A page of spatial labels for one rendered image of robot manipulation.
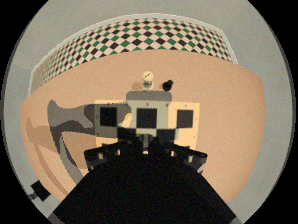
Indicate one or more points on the chessboard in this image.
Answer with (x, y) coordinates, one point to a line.
(124, 120)

